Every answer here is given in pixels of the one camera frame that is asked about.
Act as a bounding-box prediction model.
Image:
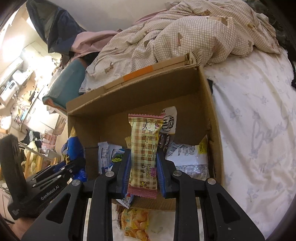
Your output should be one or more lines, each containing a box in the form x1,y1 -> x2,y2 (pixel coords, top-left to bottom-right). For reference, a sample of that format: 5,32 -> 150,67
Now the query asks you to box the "blue green snack bag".
111,152 -> 125,165

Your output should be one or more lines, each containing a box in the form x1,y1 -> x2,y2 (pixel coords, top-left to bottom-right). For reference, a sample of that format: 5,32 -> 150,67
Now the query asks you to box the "white red snack bag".
165,136 -> 210,180

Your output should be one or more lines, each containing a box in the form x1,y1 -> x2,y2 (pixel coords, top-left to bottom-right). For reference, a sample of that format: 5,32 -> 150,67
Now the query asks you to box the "white blue snack bar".
116,193 -> 134,209

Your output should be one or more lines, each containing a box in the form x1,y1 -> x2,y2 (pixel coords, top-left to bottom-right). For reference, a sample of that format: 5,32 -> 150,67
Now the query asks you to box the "red white wafer bar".
98,142 -> 123,174

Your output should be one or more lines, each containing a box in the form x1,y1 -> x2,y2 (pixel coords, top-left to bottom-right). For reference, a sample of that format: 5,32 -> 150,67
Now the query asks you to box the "yellow peanut snack packet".
125,136 -> 132,149

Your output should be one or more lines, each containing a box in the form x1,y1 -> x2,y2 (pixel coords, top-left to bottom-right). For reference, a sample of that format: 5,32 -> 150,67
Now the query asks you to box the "pink plaid snack bar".
128,114 -> 164,199

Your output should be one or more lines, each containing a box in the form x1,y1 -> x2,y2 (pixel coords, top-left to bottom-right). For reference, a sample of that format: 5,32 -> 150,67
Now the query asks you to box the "blue tiger snack bag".
61,127 -> 88,182

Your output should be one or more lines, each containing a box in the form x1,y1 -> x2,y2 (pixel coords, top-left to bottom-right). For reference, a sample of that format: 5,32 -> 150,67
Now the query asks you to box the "dark meat snack packet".
158,106 -> 177,154

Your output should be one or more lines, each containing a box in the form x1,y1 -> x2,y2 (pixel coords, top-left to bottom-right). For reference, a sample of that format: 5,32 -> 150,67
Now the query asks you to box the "yellow chips snack bag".
120,208 -> 150,241

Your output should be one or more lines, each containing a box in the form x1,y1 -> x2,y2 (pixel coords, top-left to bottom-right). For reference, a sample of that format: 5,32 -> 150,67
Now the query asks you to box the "brown cardboard box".
66,52 -> 224,212

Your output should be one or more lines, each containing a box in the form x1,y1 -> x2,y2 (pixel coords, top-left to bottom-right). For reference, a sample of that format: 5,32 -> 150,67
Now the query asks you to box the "teal orange cushion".
42,58 -> 87,111

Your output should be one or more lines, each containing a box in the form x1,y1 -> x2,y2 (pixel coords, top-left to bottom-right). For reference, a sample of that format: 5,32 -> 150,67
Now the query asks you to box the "white floral bed sheet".
111,46 -> 296,241

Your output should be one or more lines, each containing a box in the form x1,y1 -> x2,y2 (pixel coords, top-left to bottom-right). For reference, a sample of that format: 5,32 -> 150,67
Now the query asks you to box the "pink cloth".
70,31 -> 119,58

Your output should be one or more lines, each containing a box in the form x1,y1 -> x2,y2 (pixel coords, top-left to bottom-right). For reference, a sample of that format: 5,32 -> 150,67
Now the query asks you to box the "beige checkered duvet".
79,1 -> 280,94

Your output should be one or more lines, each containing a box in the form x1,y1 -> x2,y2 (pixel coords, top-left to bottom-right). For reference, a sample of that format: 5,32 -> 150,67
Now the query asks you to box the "dark blue jacket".
26,0 -> 85,56

